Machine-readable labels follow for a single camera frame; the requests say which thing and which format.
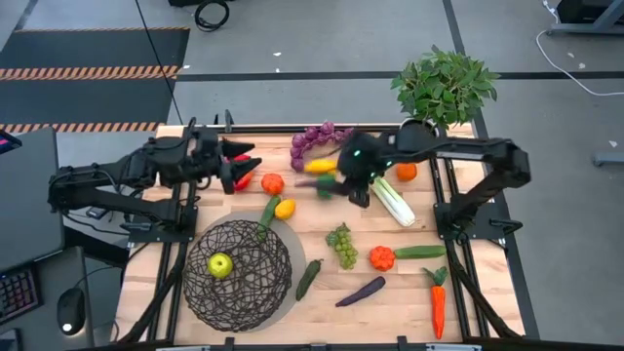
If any pale green celery stalk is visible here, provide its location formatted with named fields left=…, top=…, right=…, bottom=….
left=370, top=175, right=417, bottom=228

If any dark monitor with pink screen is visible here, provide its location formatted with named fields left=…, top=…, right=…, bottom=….
left=0, top=129, right=23, bottom=156

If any potted tree in white pot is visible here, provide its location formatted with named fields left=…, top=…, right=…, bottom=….
left=389, top=44, right=502, bottom=133

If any round grey placemat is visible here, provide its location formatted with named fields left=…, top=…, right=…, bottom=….
left=194, top=210, right=307, bottom=333

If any black aluminium table frame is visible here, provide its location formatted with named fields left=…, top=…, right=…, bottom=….
left=114, top=109, right=542, bottom=351

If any orange carrot with green top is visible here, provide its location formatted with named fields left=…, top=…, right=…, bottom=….
left=421, top=265, right=449, bottom=341

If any green cucumber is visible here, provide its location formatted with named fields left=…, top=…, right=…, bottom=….
left=256, top=194, right=283, bottom=241
left=393, top=245, right=448, bottom=260

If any black hazard-striped floor mat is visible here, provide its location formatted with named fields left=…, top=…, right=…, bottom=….
left=0, top=26, right=191, bottom=134

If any black computer mouse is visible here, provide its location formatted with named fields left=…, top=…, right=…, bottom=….
left=56, top=287, right=87, bottom=336

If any grey desk foot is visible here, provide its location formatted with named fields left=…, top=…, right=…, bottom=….
left=592, top=151, right=624, bottom=168

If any black keyboard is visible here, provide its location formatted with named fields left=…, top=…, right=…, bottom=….
left=0, top=265, right=43, bottom=326

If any orange bell pepper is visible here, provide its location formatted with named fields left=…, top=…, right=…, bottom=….
left=369, top=245, right=397, bottom=273

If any purple eggplant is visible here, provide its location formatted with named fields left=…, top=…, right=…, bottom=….
left=334, top=275, right=387, bottom=308

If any red mango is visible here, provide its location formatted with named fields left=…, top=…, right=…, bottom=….
left=232, top=154, right=255, bottom=193

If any yellow lemon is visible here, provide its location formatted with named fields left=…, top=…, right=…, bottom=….
left=274, top=198, right=297, bottom=221

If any orange fruit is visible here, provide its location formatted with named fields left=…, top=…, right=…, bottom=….
left=395, top=162, right=418, bottom=183

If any pink peach fruit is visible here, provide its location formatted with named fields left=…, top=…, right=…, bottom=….
left=260, top=173, right=286, bottom=197

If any dark grey desk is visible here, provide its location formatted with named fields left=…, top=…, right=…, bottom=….
left=0, top=127, right=97, bottom=351

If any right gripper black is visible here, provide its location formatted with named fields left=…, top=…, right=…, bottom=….
left=332, top=130, right=398, bottom=210

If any yellow-green apple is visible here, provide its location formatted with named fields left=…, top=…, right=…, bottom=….
left=207, top=252, right=235, bottom=281

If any coiled black cable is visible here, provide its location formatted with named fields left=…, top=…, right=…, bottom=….
left=193, top=0, right=231, bottom=33

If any white floor cable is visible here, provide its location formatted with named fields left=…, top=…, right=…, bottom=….
left=534, top=0, right=624, bottom=98

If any green grape bunch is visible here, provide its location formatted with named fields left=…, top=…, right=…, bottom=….
left=325, top=222, right=360, bottom=271

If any yellow mango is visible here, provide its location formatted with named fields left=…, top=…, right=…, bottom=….
left=304, top=158, right=338, bottom=176

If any purple grape bunch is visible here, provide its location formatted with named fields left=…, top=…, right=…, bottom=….
left=290, top=120, right=356, bottom=174

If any grey desk leg frame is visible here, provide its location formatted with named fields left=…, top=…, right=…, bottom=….
left=545, top=0, right=624, bottom=36

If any dark green chili pepper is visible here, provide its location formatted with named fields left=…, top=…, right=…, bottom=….
left=294, top=258, right=325, bottom=302

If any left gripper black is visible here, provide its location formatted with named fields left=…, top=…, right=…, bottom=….
left=187, top=127, right=262, bottom=195

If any long thin black cable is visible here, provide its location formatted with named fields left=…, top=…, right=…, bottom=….
left=134, top=0, right=185, bottom=127

